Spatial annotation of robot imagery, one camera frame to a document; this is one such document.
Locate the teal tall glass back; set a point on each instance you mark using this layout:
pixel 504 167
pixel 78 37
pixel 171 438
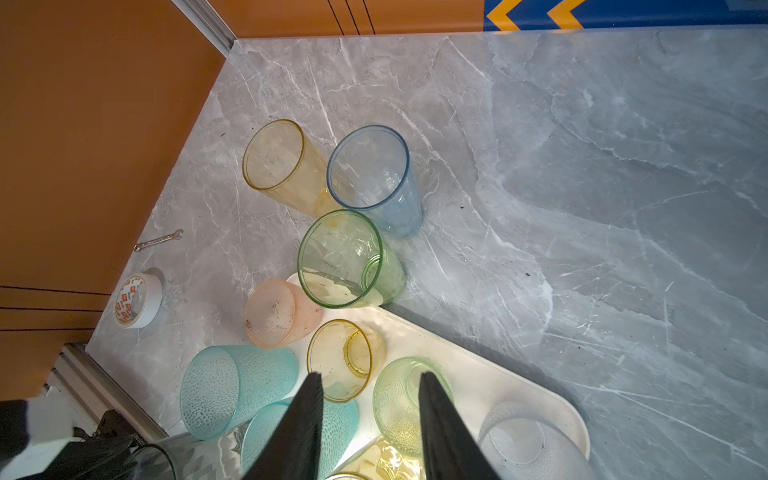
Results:
pixel 339 426

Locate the clear short glass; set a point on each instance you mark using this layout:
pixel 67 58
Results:
pixel 520 444

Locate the green short glass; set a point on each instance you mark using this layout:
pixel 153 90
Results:
pixel 396 402

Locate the green tall glass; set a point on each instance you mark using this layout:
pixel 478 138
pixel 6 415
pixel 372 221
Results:
pixel 344 262

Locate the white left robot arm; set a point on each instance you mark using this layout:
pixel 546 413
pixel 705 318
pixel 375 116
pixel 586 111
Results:
pixel 40 441

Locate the grey-blue tall glass back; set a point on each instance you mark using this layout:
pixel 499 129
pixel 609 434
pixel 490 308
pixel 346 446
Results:
pixel 370 171

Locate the pink short glass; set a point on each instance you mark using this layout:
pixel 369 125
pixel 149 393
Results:
pixel 279 313

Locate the amber tall glass back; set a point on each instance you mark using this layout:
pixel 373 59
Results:
pixel 282 163

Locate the yellow tall glass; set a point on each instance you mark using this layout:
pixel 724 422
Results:
pixel 380 460

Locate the teal tall glass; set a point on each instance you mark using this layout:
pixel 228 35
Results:
pixel 339 426
pixel 225 386

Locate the yellow short glass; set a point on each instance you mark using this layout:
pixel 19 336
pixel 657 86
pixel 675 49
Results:
pixel 347 355

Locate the small metal wrench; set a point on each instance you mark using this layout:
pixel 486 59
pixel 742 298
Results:
pixel 176 235

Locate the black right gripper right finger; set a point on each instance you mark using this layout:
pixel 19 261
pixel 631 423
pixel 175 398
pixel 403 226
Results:
pixel 449 450

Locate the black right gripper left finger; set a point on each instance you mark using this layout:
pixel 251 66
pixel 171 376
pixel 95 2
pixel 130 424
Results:
pixel 293 450

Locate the teal tall glass front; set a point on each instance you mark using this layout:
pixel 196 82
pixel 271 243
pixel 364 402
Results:
pixel 225 386

